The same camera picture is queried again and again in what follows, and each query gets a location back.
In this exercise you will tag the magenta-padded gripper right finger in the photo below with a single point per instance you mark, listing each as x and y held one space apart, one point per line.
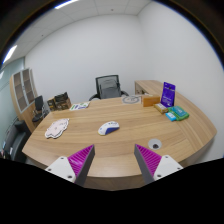
165 166

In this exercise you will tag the grey mesh office chair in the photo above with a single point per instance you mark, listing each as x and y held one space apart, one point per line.
108 87

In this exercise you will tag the purple upright package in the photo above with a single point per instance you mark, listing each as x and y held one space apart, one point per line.
167 95

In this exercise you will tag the black sofa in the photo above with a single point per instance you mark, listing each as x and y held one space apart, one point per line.
15 140

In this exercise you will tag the small blue package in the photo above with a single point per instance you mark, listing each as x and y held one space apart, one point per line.
171 116

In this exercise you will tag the small black chair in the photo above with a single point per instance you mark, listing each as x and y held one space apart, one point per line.
39 105

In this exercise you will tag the long ceiling light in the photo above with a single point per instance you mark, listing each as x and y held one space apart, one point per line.
66 4
10 54

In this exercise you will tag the wooden shelf unit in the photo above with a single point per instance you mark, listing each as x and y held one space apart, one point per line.
23 90

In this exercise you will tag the wooden side cabinet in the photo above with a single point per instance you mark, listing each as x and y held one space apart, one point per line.
146 86

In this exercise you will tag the large dark brown cardboard box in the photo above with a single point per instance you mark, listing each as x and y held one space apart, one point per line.
62 101

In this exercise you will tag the orange-brown cardboard box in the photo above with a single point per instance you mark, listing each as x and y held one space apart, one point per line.
150 100

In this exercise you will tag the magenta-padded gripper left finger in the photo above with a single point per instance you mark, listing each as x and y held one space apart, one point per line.
63 166

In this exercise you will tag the green flat package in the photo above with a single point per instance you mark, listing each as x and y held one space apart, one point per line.
179 113

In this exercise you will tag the white printed paper sheet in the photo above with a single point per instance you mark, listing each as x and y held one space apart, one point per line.
79 106

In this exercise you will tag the white and blue computer mouse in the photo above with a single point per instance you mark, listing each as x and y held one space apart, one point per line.
108 128

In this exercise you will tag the small brown cardboard box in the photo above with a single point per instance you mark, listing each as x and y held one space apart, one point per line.
51 104

